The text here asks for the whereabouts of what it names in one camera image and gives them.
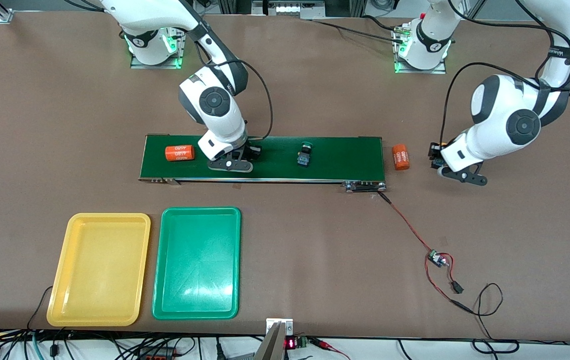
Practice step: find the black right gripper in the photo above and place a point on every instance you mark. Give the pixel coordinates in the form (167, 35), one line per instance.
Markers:
(253, 149)

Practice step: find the yellow push button switch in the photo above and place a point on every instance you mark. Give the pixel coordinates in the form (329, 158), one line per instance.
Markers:
(437, 164)

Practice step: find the orange cylinder white 4680 print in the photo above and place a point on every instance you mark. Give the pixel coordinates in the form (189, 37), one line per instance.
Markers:
(180, 153)
(401, 157)

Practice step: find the green push button switch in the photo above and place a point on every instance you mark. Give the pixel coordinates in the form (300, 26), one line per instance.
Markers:
(304, 156)

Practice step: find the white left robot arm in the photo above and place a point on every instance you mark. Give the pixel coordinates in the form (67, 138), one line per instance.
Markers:
(499, 110)

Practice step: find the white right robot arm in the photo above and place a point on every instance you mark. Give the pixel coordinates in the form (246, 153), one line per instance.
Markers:
(215, 120)

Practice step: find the green belt conveyor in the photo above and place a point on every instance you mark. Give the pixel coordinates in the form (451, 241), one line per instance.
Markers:
(275, 170)

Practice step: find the small motor controller board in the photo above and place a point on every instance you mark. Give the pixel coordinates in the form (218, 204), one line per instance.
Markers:
(435, 258)

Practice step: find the green plastic tray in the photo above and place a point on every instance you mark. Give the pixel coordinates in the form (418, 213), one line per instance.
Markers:
(197, 265)

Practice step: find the silver electronics box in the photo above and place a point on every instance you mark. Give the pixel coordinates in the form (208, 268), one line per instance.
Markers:
(289, 9)

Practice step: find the red LED display module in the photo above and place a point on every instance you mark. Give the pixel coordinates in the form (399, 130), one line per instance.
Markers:
(290, 344)

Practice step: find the yellow plastic tray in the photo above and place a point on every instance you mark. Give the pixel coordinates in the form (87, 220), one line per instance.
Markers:
(99, 270)

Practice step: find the red clip lead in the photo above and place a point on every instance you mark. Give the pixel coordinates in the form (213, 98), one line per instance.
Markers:
(324, 344)

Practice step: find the orange power strip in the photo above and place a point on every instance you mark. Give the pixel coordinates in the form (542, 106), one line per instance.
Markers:
(157, 356)

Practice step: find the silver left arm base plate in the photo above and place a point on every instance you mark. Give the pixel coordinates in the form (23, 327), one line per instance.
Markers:
(434, 70)

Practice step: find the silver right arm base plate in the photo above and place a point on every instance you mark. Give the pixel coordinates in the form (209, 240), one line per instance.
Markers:
(181, 50)

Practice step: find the silver camera mount bracket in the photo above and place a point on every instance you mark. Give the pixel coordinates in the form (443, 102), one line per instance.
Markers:
(279, 327)

